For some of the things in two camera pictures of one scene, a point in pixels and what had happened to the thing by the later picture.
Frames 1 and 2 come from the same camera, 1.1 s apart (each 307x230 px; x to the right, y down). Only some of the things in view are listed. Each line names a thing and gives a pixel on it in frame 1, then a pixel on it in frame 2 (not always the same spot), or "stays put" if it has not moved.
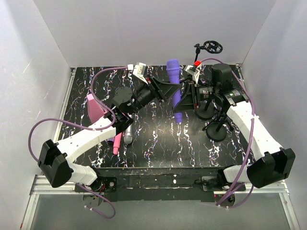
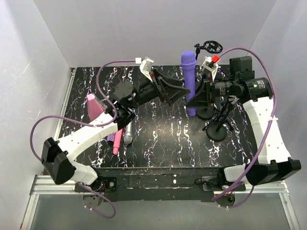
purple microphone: [173, 69] -> [188, 63]
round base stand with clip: [206, 110] stays put
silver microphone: [128, 136] stays put
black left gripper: [156, 88] stays put
